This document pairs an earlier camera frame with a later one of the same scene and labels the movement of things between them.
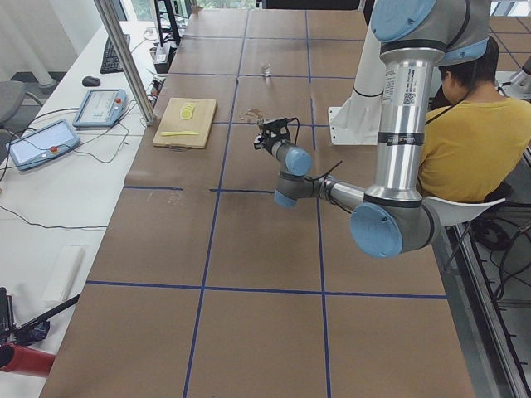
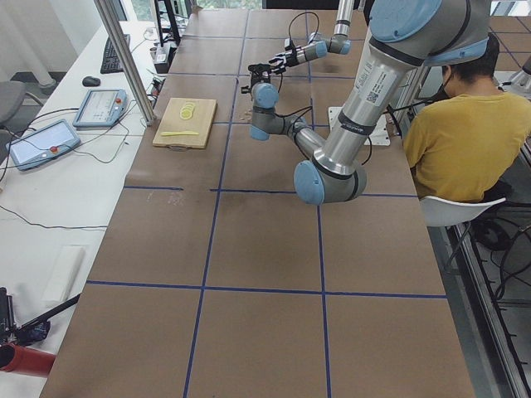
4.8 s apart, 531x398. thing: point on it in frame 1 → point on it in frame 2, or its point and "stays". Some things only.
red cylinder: [26, 361] stays
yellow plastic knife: [175, 133] stays
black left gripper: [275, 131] → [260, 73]
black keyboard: [109, 63] stays
